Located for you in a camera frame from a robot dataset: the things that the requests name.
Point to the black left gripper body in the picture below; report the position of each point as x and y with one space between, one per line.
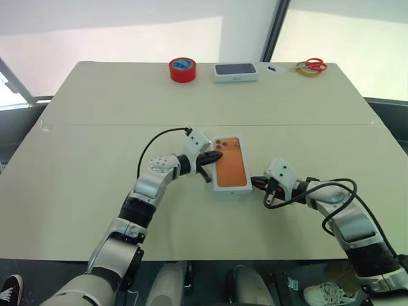
201 162

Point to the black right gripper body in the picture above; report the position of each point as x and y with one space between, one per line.
274 189

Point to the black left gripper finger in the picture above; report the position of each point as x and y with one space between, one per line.
211 157
205 174

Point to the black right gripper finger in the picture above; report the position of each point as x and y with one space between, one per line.
259 183
270 197

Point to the orange phone box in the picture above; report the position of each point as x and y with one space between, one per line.
232 169

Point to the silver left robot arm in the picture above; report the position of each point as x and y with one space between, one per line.
146 188

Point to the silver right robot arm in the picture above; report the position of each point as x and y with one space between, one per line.
350 223

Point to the closed dark-print phone box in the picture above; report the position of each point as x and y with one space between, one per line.
236 73

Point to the black metal base part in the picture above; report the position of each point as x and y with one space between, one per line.
287 282

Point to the red tape roll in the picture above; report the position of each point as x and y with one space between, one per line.
183 74

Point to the pale grey rounded leg shell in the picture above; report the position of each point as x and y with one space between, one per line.
248 287
167 283

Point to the olive trouser leg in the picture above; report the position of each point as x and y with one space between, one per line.
341 277

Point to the yellow tape roll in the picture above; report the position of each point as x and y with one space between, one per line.
308 73

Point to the black window pillar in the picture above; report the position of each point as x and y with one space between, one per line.
275 28

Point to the black and white sneaker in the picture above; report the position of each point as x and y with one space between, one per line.
12 287

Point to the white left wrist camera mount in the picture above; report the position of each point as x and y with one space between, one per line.
197 141

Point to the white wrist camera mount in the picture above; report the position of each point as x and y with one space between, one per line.
197 141
282 169

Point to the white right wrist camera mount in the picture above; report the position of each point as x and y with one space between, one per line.
282 169

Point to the dark slanted window frame bar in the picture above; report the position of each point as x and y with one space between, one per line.
22 89

